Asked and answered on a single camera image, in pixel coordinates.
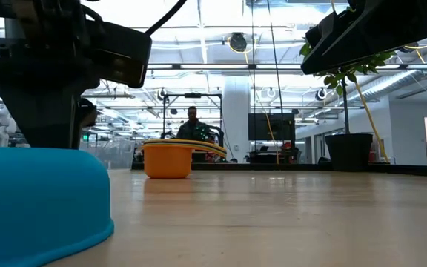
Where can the black monitor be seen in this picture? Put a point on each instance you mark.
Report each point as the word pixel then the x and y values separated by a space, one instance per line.
pixel 271 126

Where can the green plant in black pot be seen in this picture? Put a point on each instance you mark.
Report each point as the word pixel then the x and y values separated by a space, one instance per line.
pixel 348 152

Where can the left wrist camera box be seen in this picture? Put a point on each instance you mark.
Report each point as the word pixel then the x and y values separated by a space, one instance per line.
pixel 121 55

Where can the white robot figure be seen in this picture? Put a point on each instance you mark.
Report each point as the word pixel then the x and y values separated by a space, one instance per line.
pixel 0 126

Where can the person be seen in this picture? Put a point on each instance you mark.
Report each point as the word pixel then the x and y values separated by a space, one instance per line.
pixel 192 128

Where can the clear plastic basket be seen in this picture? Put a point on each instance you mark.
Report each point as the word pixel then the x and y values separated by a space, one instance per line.
pixel 121 157

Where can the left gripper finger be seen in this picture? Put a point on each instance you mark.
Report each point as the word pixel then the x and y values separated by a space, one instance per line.
pixel 88 113
pixel 46 107

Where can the orange measuring cup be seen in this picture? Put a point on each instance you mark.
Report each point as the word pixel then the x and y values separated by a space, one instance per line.
pixel 167 163

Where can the teal measuring cup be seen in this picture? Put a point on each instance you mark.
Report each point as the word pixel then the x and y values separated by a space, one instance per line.
pixel 32 204

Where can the black aluminium table frame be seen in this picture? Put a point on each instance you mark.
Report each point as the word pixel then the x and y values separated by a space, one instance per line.
pixel 402 170

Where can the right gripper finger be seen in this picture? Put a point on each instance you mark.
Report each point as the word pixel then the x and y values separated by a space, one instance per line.
pixel 365 41

